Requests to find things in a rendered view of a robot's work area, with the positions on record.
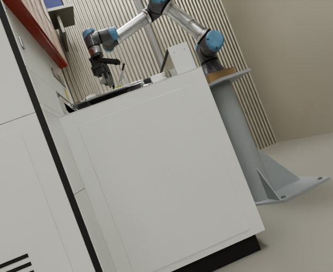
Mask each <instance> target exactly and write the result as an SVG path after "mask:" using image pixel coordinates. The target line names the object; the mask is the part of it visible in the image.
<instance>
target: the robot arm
mask: <svg viewBox="0 0 333 272"><path fill-rule="evenodd" d="M161 15H167V16H168V17H169V18H171V19H172V20H173V21H175V22H176V23H177V24H178V25H179V26H181V27H182V28H183V29H184V30H185V31H187V32H188V33H189V34H190V35H191V36H192V37H194V38H195V39H196V42H197V44H196V46H195V52H196V54H197V55H198V58H199V61H200V64H201V66H202V70H203V73H204V75H205V76H206V75H208V74H210V73H213V72H216V71H220V70H223V69H225V68H224V67H223V66H222V65H221V63H220V62H219V60H218V58H217V55H216V54H217V52H218V51H219V50H220V49H221V48H222V46H223V43H224V39H223V35H222V34H221V33H220V32H219V31H217V30H211V29H210V28H204V27H203V26H202V25H201V24H200V23H199V22H197V21H196V20H195V19H194V18H193V17H191V16H190V15H189V14H188V13H187V12H185V11H184V10H183V9H182V8H180V7H179V6H178V5H177V4H176V3H175V0H149V1H148V5H147V7H145V8H144V9H143V10H142V13H141V14H139V15H138V16H136V17H135V18H133V19H132V20H131V21H129V22H128V23H126V24H125V25H124V26H122V27H121V28H119V29H118V30H116V28H115V27H114V26H113V27H110V28H109V27H108V28H106V29H102V30H99V31H95V30H94V29H93V28H88V29H86V30H84V31H83V34H82V35H83V38H84V41H85V44H86V46H87V49H88V51H89V54H90V56H91V58H89V61H90V62H91V64H92V67H91V70H92V72H93V75H94V76H95V77H98V78H100V77H102V79H101V81H100V84H104V85H105V86H109V87H110V88H111V86H112V87H113V89H114V88H115V84H114V80H113V77H112V74H111V72H110V69H109V67H108V65H107V64H113V65H120V63H121V61H120V60H118V59H111V58H103V56H104V55H103V51H102V49H101V46H100V44H102V47H103V49H104V51H106V52H112V51H113V50H114V48H115V47H116V46H117V45H118V44H120V43H121V42H123V41H124V40H126V39H127V38H128V37H130V36H131V35H133V34H134V33H135V32H137V31H138V30H140V29H141V28H142V27H144V26H145V25H146V24H148V23H149V24H151V23H152V22H154V21H155V20H156V19H158V18H159V17H160V16H161Z"/></svg>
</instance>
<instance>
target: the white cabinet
mask: <svg viewBox="0 0 333 272"><path fill-rule="evenodd" d="M59 121H60V123H61V126H62V128H63V131H64V134H65V136H66V139H67V142H68V144H69V147H70V150H71V152H72V155H73V158H74V160H75V162H76V165H77V168H78V170H79V174H80V176H81V179H82V181H83V184H84V186H85V189H86V192H87V194H88V197H89V199H90V203H91V205H92V208H93V210H94V213H95V215H96V218H97V221H98V223H99V227H100V229H101V232H102V234H103V237H104V239H105V242H106V245H107V247H108V250H109V252H110V255H111V258H112V261H113V263H114V266H115V269H116V271H117V272H213V271H215V270H217V269H220V268H222V267H224V266H226V265H228V264H230V263H233V262H235V261H237V260H239V259H242V258H244V257H246V256H248V255H250V254H252V253H255V252H257V251H259V250H261V248H260V245H259V243H258V240H257V238H256V235H255V234H257V233H259V232H262V231H264V230H265V228H264V225H263V223H262V220H261V218H260V215H259V212H258V210H257V208H256V205H255V202H254V199H253V197H252V194H251V192H250V190H249V187H248V185H247V182H246V179H245V177H244V175H243V172H242V169H241V166H240V164H239V161H238V159H237V157H236V154H235V152H234V149H233V146H232V143H231V142H230V139H229V136H228V133H227V131H226V128H225V126H224V124H223V121H222V119H221V116H220V113H219V110H218V108H217V106H216V103H215V100H214V98H213V95H212V93H211V91H210V88H209V86H208V83H207V80H206V77H205V75H204V73H203V70H202V68H201V67H200V68H198V69H195V70H192V71H189V72H186V73H184V74H181V75H178V76H176V77H173V78H170V79H167V80H164V81H161V82H159V83H156V84H153V85H150V86H148V87H144V88H142V89H139V90H136V91H134V92H131V93H128V94H125V95H123V96H120V97H117V98H114V99H111V100H108V101H106V102H103V103H100V104H98V105H94V106H91V107H89V108H86V109H84V110H81V111H78V112H75V113H72V114H69V115H66V116H64V117H61V118H59Z"/></svg>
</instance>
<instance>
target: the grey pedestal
mask: <svg viewBox="0 0 333 272"><path fill-rule="evenodd" d="M250 71H251V69H250V68H248V69H245V70H242V71H239V72H237V73H233V74H230V75H228V76H225V77H222V78H220V79H217V80H215V81H213V82H211V83H209V84H208V86H209V88H210V91H211V93H212V95H213V98H214V100H215V103H216V106H217V108H218V110H219V113H220V116H221V119H222V121H223V124H224V126H225V128H226V131H227V133H228V136H229V139H230V142H231V143H232V146H233V149H234V152H235V154H236V157H237V159H238V161H239V164H240V166H241V169H242V172H243V175H244V177H245V179H246V182H247V185H248V187H249V190H250V192H251V194H252V197H253V199H254V202H255V205H256V206H260V205H268V204H274V203H282V202H286V201H288V200H290V199H292V198H294V197H296V196H298V195H300V194H302V193H304V192H306V191H308V190H310V189H312V188H314V187H316V186H318V185H320V184H322V183H324V182H326V181H327V180H329V179H330V177H329V176H296V175H295V174H293V173H292V172H290V171H289V170H287V169H286V168H285V167H283V166H282V165H280V164H279V163H278V162H276V161H275V160H274V159H272V158H271V157H270V156H268V155H267V154H265V153H264V152H263V151H261V150H260V149H258V148H257V147H256V145H255V142H254V139H253V137H252V134H251V132H250V129H249V127H248V124H247V122H246V119H245V117H244V114H243V112H242V109H241V106H240V104H239V101H238V99H237V97H236V94H235V92H234V89H233V86H232V83H233V82H234V81H236V80H238V79H239V78H241V77H242V76H244V75H245V74H247V73H248V72H250Z"/></svg>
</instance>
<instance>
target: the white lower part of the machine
mask: <svg viewBox="0 0 333 272"><path fill-rule="evenodd" d="M0 272H117V271H116V269H115V266H114V263H113V261H112V258H111V255H110V252H109V250H108V247H107V245H106V242H105V239H104V237H103V234H102V232H101V229H100V227H99V223H98V221H97V218H96V215H95V213H94V210H93V208H92V205H91V203H90V199H89V197H88V194H87V192H86V189H85V186H84V184H83V181H82V179H81V176H80V174H79V170H78V168H77V165H76V162H75V160H74V158H73V155H72V152H71V150H70V147H69V144H68V142H67V139H66V136H65V134H64V131H63V128H62V126H61V123H60V121H59V118H58V117H56V116H54V115H53V114H51V113H49V112H47V111H45V110H40V111H37V112H35V113H33V114H30V115H27V116H24V117H21V118H19V119H16V120H13V121H10V122H8V123H5V124H2V125H0Z"/></svg>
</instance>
